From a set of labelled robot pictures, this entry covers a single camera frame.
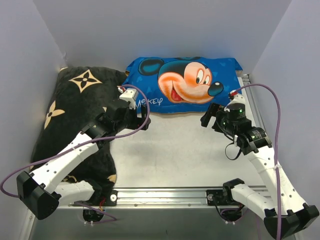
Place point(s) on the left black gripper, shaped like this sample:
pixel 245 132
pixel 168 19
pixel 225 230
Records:
pixel 136 118

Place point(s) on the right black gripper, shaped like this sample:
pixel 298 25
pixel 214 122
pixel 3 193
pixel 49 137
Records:
pixel 215 120

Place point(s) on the blue and yellow Mickey pillowcase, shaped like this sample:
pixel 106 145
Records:
pixel 183 84

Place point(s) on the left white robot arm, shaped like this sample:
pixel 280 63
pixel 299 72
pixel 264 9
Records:
pixel 43 190

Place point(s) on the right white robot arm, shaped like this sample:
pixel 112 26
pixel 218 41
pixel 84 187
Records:
pixel 285 213

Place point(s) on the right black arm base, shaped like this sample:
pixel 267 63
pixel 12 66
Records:
pixel 229 211

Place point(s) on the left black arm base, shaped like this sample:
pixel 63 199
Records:
pixel 96 213

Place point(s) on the black floral pattern pillow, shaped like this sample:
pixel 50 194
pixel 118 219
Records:
pixel 80 95

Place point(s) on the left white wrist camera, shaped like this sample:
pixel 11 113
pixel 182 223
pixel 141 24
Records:
pixel 129 95

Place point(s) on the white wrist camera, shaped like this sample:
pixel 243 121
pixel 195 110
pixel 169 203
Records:
pixel 129 95
pixel 235 98

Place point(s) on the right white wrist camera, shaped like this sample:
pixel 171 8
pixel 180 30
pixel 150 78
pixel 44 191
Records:
pixel 235 98

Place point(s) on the aluminium right side rail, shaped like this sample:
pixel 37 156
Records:
pixel 255 114

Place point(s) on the aluminium rail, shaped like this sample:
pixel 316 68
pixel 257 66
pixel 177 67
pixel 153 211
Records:
pixel 162 198
pixel 255 114

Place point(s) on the aluminium front rail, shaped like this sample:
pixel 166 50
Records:
pixel 162 198

